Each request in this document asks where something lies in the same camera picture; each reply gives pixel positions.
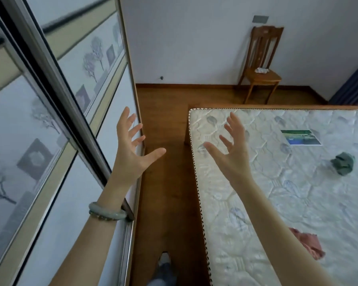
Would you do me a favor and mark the person's right forearm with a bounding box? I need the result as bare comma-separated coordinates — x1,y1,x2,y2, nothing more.
227,175,342,286

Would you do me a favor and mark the green beaded bracelet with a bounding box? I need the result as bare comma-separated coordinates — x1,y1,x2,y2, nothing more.
89,211,117,222

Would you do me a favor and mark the green blue mattress label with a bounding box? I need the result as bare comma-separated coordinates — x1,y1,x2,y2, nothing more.
281,129,322,146

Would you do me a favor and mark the white quilted mattress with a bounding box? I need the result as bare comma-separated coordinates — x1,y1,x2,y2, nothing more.
188,108,358,286

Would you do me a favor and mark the person's grey trouser leg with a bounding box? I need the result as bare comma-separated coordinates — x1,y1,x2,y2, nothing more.
148,263,179,286

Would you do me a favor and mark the sliding door wardrobe tree print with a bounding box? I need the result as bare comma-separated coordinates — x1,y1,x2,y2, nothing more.
0,0,146,286

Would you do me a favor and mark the dark blue curtain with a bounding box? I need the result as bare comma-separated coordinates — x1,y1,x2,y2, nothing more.
328,56,358,106

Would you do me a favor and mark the pale green jade bangle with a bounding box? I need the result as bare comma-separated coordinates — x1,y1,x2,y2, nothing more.
88,202,127,221

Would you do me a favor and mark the person's left forearm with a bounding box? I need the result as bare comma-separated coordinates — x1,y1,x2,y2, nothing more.
49,176,138,286

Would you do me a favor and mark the person's right hand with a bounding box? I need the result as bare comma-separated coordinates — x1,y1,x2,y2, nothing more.
203,111,255,188

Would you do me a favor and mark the person's left hand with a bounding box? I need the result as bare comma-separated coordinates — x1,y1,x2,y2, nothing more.
110,107,167,187

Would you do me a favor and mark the pink crumpled cloth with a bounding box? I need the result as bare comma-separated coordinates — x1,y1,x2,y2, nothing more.
288,227,326,261

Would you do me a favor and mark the green crumpled cloth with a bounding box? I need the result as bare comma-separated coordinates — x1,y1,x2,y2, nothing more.
330,152,356,176

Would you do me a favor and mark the wooden chair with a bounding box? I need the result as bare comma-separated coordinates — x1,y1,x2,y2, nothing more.
238,25,284,105

